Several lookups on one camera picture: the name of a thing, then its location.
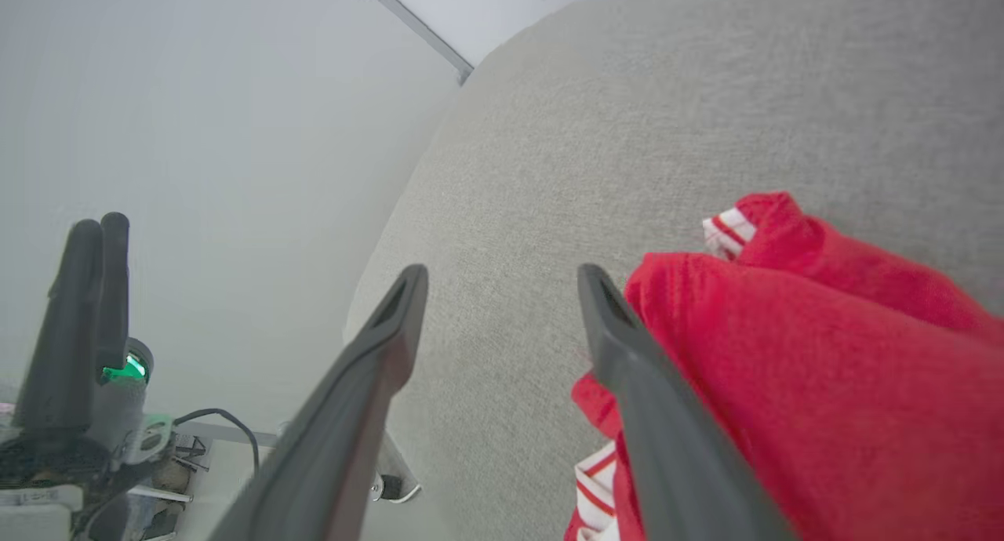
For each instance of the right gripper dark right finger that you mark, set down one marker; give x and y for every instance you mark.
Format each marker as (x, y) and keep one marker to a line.
(667, 431)

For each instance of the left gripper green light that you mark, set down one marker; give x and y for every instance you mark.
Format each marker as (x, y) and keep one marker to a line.
(118, 408)

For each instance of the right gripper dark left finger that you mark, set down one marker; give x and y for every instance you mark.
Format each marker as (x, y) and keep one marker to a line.
(353, 415)

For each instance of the red and white shorts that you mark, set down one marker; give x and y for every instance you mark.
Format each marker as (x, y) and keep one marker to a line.
(823, 368)

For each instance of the black sofa foot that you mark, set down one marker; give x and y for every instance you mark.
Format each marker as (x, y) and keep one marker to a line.
(390, 488)

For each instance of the white flat panel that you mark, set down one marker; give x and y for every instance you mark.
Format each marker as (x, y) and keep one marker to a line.
(231, 486)

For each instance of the grey fabric sofa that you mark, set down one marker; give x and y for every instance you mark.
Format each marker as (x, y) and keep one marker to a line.
(588, 133)

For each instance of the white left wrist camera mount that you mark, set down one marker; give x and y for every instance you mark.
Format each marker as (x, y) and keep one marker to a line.
(35, 517)

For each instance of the grey wall trim strip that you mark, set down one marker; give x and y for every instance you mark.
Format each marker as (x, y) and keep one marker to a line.
(416, 25)

